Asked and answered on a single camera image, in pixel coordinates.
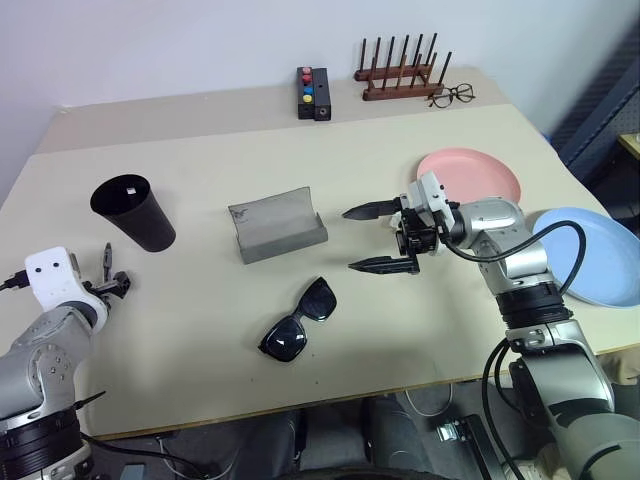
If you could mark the black metal bracket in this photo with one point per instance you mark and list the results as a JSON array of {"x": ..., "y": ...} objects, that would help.
[{"x": 470, "y": 440}]

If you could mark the brown wooden plate rack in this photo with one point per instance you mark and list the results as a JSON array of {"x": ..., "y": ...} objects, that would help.
[{"x": 400, "y": 93}]

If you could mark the yellow object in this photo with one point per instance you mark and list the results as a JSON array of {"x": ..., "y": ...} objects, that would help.
[{"x": 631, "y": 144}]

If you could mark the grey glasses case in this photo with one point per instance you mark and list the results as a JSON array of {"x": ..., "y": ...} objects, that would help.
[{"x": 280, "y": 225}]

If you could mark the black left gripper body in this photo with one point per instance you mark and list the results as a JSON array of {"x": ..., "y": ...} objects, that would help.
[{"x": 100, "y": 291}]

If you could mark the black sunglasses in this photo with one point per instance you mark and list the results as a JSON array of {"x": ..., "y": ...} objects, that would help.
[{"x": 285, "y": 341}]

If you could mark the dark blue wall panel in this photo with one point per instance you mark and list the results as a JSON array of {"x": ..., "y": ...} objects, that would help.
[{"x": 595, "y": 125}]

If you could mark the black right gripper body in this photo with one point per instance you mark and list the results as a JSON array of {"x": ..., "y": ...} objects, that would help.
[{"x": 417, "y": 235}]

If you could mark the light blue plate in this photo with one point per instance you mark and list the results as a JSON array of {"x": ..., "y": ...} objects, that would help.
[{"x": 610, "y": 260}]

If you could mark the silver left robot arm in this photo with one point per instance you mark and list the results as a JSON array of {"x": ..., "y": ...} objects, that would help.
[{"x": 40, "y": 360}]

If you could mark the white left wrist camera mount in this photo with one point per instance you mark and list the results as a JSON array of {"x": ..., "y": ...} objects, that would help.
[{"x": 50, "y": 280}]

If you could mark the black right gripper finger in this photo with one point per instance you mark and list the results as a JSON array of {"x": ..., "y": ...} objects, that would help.
[
  {"x": 372, "y": 211},
  {"x": 385, "y": 265}
]

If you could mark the black-framed clear eyeglasses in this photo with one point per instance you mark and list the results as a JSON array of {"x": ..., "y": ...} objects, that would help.
[{"x": 452, "y": 93}]

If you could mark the plain black box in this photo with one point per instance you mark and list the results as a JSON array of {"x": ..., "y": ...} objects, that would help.
[{"x": 322, "y": 95}]

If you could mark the black box with coloured buttons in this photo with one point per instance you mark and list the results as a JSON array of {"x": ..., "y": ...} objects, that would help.
[{"x": 305, "y": 108}]

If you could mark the pink plate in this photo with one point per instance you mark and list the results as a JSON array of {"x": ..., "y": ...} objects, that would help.
[{"x": 480, "y": 172}]

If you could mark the black plastic cup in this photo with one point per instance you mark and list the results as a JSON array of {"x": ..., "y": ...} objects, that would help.
[{"x": 145, "y": 225}]

